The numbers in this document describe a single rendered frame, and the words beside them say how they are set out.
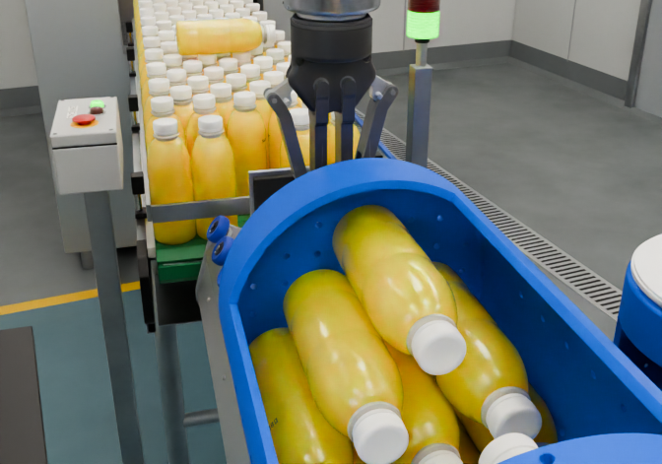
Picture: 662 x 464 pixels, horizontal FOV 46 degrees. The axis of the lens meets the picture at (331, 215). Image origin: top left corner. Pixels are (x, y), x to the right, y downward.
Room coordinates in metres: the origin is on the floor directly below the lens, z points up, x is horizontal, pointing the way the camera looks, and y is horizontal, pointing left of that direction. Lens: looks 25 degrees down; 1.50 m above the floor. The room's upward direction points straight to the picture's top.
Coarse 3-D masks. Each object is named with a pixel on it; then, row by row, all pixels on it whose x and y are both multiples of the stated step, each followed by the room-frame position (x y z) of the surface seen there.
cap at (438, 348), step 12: (432, 324) 0.49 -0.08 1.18; (444, 324) 0.49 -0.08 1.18; (420, 336) 0.49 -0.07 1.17; (432, 336) 0.48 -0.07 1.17; (444, 336) 0.48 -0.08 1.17; (456, 336) 0.49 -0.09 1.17; (420, 348) 0.48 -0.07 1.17; (432, 348) 0.48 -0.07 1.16; (444, 348) 0.48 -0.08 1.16; (456, 348) 0.49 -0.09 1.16; (420, 360) 0.48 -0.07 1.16; (432, 360) 0.48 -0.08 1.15; (444, 360) 0.48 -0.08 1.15; (456, 360) 0.49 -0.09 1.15; (432, 372) 0.48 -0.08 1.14; (444, 372) 0.48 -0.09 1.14
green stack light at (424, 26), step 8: (408, 16) 1.57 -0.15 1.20; (416, 16) 1.55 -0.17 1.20; (424, 16) 1.54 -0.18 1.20; (432, 16) 1.55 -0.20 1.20; (408, 24) 1.57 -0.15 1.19; (416, 24) 1.55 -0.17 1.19; (424, 24) 1.54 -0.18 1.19; (432, 24) 1.55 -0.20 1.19; (408, 32) 1.56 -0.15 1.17; (416, 32) 1.55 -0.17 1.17; (424, 32) 1.54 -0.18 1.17; (432, 32) 1.55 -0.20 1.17
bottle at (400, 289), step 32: (352, 224) 0.65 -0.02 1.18; (384, 224) 0.64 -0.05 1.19; (352, 256) 0.61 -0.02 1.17; (384, 256) 0.58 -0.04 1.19; (416, 256) 0.57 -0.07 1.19; (384, 288) 0.54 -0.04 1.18; (416, 288) 0.53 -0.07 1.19; (448, 288) 0.54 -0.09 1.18; (384, 320) 0.52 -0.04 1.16; (416, 320) 0.51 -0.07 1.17; (448, 320) 0.51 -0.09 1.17
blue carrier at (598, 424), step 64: (320, 192) 0.63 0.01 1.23; (384, 192) 0.69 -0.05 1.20; (448, 192) 0.65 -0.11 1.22; (256, 256) 0.61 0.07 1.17; (320, 256) 0.68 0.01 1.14; (448, 256) 0.71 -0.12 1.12; (512, 256) 0.53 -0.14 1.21; (256, 320) 0.66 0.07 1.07; (512, 320) 0.65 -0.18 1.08; (576, 320) 0.44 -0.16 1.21; (256, 384) 0.49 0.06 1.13; (576, 384) 0.53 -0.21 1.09; (640, 384) 0.37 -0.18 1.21; (256, 448) 0.43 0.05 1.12; (576, 448) 0.30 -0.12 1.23; (640, 448) 0.30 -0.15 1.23
